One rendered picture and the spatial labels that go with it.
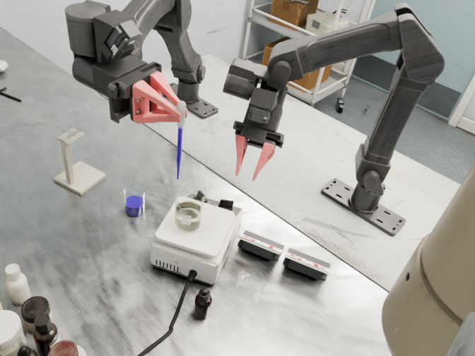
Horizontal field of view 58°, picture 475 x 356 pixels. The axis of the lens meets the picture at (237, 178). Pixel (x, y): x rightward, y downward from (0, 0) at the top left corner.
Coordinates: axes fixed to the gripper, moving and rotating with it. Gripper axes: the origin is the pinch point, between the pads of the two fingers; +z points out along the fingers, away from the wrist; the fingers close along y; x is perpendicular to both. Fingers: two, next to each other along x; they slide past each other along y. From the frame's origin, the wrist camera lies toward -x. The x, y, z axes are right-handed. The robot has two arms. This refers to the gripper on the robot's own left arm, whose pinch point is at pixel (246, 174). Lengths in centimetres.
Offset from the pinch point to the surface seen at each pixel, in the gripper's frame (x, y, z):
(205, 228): -5.6, -3.4, 12.8
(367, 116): 231, 45, -106
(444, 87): 234, 95, -146
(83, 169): 9.1, -37.2, 8.3
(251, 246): 2.7, 5.1, 13.2
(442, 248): -57, 20, 10
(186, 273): -4.3, -4.3, 21.7
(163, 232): -8.2, -9.9, 15.7
